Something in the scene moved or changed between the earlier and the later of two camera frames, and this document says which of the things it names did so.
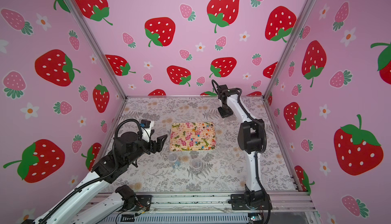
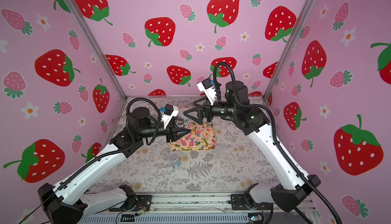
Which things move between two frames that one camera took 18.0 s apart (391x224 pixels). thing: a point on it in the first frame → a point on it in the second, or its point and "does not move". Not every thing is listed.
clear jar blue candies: (173, 158) does not move
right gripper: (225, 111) → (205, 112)
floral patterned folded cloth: (195, 136) does not move
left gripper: (158, 146) → (170, 134)
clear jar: (196, 163) → (181, 121)
